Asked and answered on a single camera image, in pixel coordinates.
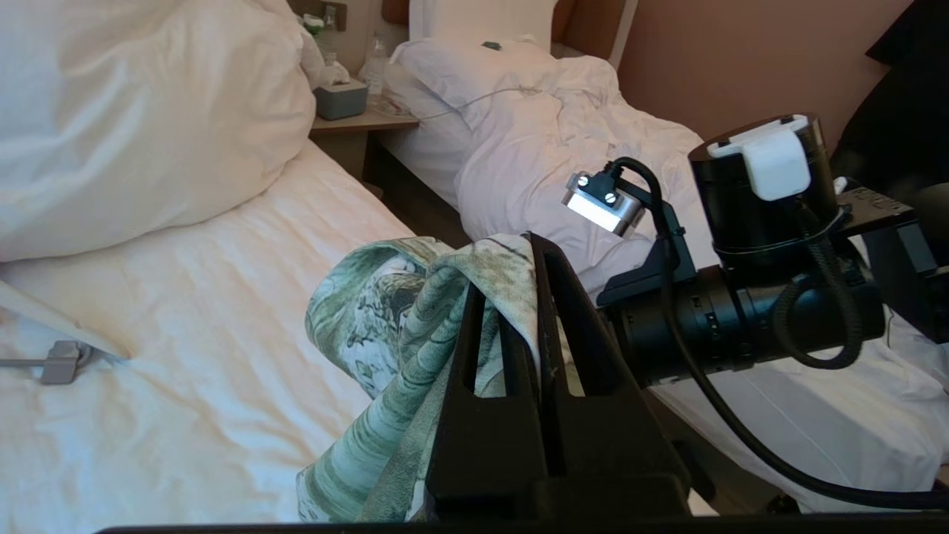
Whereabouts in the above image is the clear water bottle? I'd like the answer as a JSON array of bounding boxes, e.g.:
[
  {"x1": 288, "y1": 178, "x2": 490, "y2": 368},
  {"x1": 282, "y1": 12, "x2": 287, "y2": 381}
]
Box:
[{"x1": 361, "y1": 33, "x2": 389, "y2": 101}]

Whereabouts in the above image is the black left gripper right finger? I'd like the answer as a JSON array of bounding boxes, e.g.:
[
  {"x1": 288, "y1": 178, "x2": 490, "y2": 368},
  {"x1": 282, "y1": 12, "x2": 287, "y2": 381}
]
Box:
[{"x1": 519, "y1": 232, "x2": 692, "y2": 521}]

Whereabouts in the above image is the wooden nightstand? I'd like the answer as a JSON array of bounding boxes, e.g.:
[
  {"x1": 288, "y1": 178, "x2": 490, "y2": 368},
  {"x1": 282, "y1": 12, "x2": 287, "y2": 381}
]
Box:
[{"x1": 310, "y1": 110, "x2": 421, "y2": 186}]

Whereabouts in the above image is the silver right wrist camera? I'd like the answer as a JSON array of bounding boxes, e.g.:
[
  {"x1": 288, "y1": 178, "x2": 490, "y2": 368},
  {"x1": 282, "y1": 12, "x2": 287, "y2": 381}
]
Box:
[{"x1": 561, "y1": 171, "x2": 647, "y2": 238}]

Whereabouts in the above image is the clear plastic bag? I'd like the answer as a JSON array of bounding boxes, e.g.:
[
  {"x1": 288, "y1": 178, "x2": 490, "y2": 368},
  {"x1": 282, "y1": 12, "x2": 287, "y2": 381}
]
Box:
[{"x1": 374, "y1": 93, "x2": 416, "y2": 118}]

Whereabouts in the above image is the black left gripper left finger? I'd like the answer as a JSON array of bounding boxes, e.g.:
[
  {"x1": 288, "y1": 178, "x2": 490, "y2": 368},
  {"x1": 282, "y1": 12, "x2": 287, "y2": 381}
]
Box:
[{"x1": 426, "y1": 286, "x2": 551, "y2": 521}]

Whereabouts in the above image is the white hanger with metal hook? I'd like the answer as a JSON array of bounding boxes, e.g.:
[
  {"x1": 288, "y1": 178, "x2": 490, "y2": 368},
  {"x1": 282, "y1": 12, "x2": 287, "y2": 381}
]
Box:
[{"x1": 0, "y1": 282, "x2": 130, "y2": 385}]

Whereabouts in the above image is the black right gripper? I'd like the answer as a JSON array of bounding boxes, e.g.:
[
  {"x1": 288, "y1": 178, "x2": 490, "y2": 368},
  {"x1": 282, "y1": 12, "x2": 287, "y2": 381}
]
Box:
[{"x1": 597, "y1": 256, "x2": 890, "y2": 388}]

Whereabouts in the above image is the wooden wall socket panel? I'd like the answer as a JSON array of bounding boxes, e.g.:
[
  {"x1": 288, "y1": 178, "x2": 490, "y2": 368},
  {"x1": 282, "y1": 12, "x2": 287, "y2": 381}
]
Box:
[{"x1": 289, "y1": 0, "x2": 348, "y2": 32}]

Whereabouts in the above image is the white pillow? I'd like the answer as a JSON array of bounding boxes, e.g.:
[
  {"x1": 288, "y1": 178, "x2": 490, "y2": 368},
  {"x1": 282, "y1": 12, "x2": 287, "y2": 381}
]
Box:
[
  {"x1": 0, "y1": 0, "x2": 318, "y2": 262},
  {"x1": 408, "y1": 0, "x2": 566, "y2": 47}
]

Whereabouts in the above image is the grey tissue box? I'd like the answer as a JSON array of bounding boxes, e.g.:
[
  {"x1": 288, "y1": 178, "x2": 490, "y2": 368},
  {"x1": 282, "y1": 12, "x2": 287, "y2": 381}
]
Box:
[{"x1": 313, "y1": 63, "x2": 369, "y2": 121}]

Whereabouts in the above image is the black robot torso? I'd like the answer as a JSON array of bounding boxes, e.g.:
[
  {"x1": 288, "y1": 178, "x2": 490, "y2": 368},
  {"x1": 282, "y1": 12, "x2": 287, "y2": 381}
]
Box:
[{"x1": 830, "y1": 0, "x2": 949, "y2": 201}]

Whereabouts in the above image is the white duvet bed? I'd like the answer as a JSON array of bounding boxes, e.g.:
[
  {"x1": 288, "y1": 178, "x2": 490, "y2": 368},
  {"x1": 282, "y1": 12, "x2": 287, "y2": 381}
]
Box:
[{"x1": 382, "y1": 37, "x2": 949, "y2": 514}]

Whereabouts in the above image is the green floral short-sleeve shirt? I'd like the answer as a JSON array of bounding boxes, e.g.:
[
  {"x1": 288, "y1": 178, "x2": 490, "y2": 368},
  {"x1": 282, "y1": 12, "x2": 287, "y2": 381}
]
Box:
[{"x1": 297, "y1": 234, "x2": 586, "y2": 524}]

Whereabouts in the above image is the white charging cable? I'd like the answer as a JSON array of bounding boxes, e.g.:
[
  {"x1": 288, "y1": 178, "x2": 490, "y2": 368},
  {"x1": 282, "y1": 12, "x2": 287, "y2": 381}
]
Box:
[{"x1": 415, "y1": 86, "x2": 543, "y2": 123}]

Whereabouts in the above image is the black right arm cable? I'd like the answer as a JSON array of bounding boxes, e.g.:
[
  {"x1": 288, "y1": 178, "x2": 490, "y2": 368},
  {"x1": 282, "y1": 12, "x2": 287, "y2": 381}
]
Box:
[{"x1": 604, "y1": 157, "x2": 949, "y2": 512}]

